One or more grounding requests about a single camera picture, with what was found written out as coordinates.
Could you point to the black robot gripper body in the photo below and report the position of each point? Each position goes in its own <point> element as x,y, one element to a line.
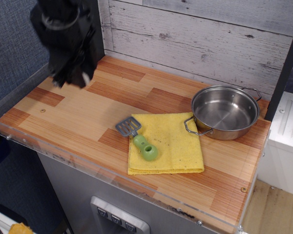
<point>66,29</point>

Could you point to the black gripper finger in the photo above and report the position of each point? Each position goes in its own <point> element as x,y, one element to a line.
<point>81,71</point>
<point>60,75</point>

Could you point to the sushi roll toy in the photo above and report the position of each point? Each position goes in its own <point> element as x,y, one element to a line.
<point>86,78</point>

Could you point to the green grey toy spatula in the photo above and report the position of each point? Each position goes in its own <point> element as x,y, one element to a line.
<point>129,127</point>

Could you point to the clear acrylic table guard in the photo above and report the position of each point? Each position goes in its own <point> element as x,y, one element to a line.
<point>85,157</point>

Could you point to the yellow folded cloth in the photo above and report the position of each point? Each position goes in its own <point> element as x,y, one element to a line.
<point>179,151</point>

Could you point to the grey cabinet with dispenser panel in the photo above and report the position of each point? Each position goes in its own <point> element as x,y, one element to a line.
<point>98,201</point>

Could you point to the stainless steel pot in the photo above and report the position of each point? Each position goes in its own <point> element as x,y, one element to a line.
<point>223,112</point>

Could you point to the white block at right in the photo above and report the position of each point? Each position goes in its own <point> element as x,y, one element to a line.
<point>276,164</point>

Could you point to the black vertical post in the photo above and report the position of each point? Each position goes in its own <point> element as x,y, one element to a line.
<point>98,38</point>

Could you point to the dark right frame post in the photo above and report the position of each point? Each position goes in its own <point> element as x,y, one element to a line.
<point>281,85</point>

